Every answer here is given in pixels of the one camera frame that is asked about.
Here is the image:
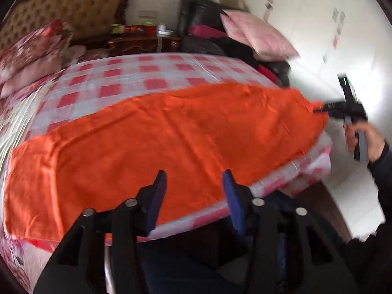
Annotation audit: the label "black garment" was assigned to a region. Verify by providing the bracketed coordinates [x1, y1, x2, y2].
[211, 37, 261, 68]

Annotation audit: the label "dark red garment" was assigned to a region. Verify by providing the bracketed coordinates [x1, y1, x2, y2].
[188, 24, 228, 40]

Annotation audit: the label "black leather sofa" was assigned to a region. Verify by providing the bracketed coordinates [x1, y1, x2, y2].
[178, 0, 291, 88]

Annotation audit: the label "person's right forearm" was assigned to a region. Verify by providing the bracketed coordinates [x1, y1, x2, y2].
[366, 141, 392, 196]

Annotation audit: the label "pale pink floral pillow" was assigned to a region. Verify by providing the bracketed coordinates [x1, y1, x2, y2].
[0, 44, 88, 98]

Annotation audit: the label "red white checkered plastic sheet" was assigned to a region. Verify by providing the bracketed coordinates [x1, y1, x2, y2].
[0, 52, 334, 282]

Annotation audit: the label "red box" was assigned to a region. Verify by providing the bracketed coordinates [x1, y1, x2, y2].
[124, 24, 157, 36]

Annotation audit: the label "white bowl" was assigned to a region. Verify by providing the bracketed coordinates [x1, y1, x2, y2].
[156, 23, 174, 37]

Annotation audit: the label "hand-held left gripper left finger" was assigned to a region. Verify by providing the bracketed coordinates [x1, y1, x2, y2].
[34, 170, 168, 294]

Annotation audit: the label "person's right hand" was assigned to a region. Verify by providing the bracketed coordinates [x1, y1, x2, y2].
[343, 121, 386, 163]

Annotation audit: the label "tufted brown headboard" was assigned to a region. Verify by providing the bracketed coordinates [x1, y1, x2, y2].
[0, 0, 132, 50]

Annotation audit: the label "white wardrobe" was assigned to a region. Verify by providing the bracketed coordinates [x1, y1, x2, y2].
[245, 0, 392, 242]

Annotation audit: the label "pink satin pillow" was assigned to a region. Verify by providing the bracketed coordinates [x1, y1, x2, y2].
[220, 9, 301, 63]

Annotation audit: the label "person's legs in blue jeans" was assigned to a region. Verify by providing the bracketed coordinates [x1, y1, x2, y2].
[138, 190, 285, 294]

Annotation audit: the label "person's dark jacket torso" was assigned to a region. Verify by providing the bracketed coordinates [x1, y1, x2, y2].
[343, 230, 392, 294]

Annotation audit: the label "dark wooden nightstand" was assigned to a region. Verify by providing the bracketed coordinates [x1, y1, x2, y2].
[107, 33, 182, 58]

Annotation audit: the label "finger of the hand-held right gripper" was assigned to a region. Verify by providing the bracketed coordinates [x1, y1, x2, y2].
[312, 101, 331, 116]

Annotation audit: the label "orange pants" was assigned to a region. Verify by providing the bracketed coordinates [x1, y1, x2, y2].
[3, 83, 330, 242]

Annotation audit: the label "red floral pillow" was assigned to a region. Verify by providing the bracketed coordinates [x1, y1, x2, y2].
[0, 20, 74, 82]

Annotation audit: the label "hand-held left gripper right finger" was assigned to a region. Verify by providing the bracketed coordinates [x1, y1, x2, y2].
[222, 169, 359, 294]

